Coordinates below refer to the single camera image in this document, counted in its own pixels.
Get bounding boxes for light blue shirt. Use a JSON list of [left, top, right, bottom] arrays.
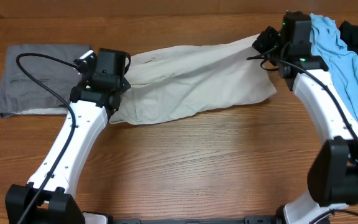
[[310, 13, 358, 122]]

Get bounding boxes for folded grey shorts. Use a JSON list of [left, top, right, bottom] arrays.
[[0, 44, 91, 118]]

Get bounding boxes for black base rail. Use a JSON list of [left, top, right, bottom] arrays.
[[112, 215, 281, 224]]

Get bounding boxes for beige cotton shorts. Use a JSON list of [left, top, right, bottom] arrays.
[[109, 35, 276, 125]]

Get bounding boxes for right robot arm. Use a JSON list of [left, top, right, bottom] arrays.
[[244, 11, 358, 224]]

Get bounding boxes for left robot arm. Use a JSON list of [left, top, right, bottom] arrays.
[[5, 49, 131, 223]]

